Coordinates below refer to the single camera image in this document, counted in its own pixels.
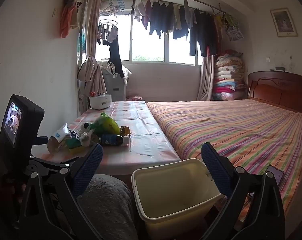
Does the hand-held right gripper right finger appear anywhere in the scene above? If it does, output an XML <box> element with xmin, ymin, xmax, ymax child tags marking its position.
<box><xmin>201</xmin><ymin>142</ymin><xmax>286</xmax><ymax>240</ymax></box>

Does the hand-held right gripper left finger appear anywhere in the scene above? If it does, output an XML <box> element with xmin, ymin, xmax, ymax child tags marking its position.
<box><xmin>24</xmin><ymin>143</ymin><xmax>104</xmax><ymax>240</ymax></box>

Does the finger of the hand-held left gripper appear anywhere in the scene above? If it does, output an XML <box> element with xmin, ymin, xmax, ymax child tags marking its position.
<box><xmin>28</xmin><ymin>155</ymin><xmax>75</xmax><ymax>174</ymax></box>

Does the green scouring sponge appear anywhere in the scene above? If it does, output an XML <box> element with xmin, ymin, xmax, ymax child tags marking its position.
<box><xmin>67</xmin><ymin>139</ymin><xmax>85</xmax><ymax>153</ymax></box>

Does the white tissue wad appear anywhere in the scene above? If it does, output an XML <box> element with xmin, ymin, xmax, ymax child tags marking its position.
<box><xmin>80</xmin><ymin>132</ymin><xmax>92</xmax><ymax>147</ymax></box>

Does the white paper carton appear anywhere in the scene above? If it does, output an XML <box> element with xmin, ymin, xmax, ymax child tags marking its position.
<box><xmin>47</xmin><ymin>123</ymin><xmax>78</xmax><ymax>155</ymax></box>

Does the blue bottle with white cap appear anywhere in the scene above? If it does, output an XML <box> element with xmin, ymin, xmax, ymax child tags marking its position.
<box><xmin>100</xmin><ymin>134</ymin><xmax>129</xmax><ymax>146</ymax></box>

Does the green snack bag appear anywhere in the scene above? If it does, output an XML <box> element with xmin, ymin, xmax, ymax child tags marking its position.
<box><xmin>90</xmin><ymin>112</ymin><xmax>120</xmax><ymax>137</ymax></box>

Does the cream plastic bin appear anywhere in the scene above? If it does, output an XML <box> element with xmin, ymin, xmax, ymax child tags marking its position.
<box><xmin>131</xmin><ymin>158</ymin><xmax>223</xmax><ymax>233</ymax></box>

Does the striped bed sheet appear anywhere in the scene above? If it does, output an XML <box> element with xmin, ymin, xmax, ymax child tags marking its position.
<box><xmin>146</xmin><ymin>99</ymin><xmax>302</xmax><ymax>220</ymax></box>

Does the pink checked tablecloth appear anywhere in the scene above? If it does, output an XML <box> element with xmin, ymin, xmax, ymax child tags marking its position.
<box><xmin>31</xmin><ymin>100</ymin><xmax>181</xmax><ymax>178</ymax></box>

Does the smartphone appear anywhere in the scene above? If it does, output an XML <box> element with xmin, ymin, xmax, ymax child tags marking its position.
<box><xmin>266</xmin><ymin>165</ymin><xmax>285</xmax><ymax>188</ymax></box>

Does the white utensil holder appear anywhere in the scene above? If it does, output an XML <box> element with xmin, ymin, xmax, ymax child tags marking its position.
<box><xmin>89</xmin><ymin>93</ymin><xmax>113</xmax><ymax>110</ymax></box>

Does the grey plastic cabinet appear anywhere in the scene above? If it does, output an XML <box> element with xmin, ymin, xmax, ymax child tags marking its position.
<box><xmin>102</xmin><ymin>70</ymin><xmax>126</xmax><ymax>102</ymax></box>

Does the stack of folded blankets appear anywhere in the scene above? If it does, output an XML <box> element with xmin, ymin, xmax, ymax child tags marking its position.
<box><xmin>212</xmin><ymin>50</ymin><xmax>248</xmax><ymax>102</ymax></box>

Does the wooden bed headboard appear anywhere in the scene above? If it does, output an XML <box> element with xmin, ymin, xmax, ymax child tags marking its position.
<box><xmin>247</xmin><ymin>70</ymin><xmax>302</xmax><ymax>118</ymax></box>

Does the teal hanging bag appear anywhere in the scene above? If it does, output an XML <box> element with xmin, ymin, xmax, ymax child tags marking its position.
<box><xmin>77</xmin><ymin>34</ymin><xmax>86</xmax><ymax>53</ymax></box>

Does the pale cloth pile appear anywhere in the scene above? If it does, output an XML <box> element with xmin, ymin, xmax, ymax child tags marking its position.
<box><xmin>97</xmin><ymin>58</ymin><xmax>132</xmax><ymax>84</ymax></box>

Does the orange hanging cloth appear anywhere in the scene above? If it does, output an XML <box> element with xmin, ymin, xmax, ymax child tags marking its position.
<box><xmin>60</xmin><ymin>0</ymin><xmax>79</xmax><ymax>38</ymax></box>

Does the black sleeveless top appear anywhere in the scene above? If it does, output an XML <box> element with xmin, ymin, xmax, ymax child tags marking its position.
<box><xmin>108</xmin><ymin>37</ymin><xmax>125</xmax><ymax>78</ymax></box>

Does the tied beige curtain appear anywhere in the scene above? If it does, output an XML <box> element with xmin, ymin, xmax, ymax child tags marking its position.
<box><xmin>78</xmin><ymin>0</ymin><xmax>108</xmax><ymax>95</ymax></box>

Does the round clip hanger with socks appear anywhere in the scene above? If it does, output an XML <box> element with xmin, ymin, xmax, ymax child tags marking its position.
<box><xmin>97</xmin><ymin>19</ymin><xmax>119</xmax><ymax>46</ymax></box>

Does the window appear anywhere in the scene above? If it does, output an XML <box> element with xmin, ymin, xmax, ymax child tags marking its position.
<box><xmin>95</xmin><ymin>15</ymin><xmax>204</xmax><ymax>65</ymax></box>

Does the row of hanging clothes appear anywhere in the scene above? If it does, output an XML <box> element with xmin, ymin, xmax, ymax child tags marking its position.
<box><xmin>131</xmin><ymin>0</ymin><xmax>243</xmax><ymax>57</ymax></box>

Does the bunch of wire hangers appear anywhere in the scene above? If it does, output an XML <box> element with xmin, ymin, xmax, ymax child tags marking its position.
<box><xmin>100</xmin><ymin>0</ymin><xmax>126</xmax><ymax>15</ymax></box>

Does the framed wall picture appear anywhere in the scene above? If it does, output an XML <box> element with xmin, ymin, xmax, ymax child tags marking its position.
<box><xmin>270</xmin><ymin>7</ymin><xmax>298</xmax><ymax>37</ymax></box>

